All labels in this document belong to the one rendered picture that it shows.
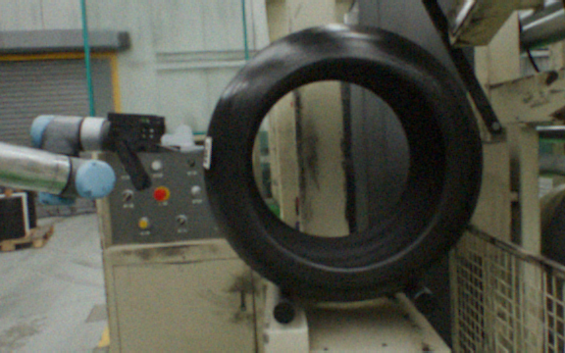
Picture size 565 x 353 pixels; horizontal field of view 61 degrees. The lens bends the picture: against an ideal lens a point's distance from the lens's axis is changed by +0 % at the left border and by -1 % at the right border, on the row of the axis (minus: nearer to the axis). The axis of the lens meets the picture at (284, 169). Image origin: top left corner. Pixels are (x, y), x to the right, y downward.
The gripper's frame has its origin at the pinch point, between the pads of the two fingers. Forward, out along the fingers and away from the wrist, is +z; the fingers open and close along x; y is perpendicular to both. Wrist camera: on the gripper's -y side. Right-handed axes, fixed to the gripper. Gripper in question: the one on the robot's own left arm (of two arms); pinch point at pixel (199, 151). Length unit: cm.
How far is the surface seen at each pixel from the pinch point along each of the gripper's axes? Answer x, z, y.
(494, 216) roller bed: 17, 74, -13
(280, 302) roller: -12.1, 19.2, -28.4
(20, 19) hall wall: 819, -485, 198
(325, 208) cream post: 24.2, 30.5, -14.3
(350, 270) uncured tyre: -12.4, 32.6, -21.1
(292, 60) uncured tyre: -12.0, 18.8, 18.8
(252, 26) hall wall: 900, -54, 228
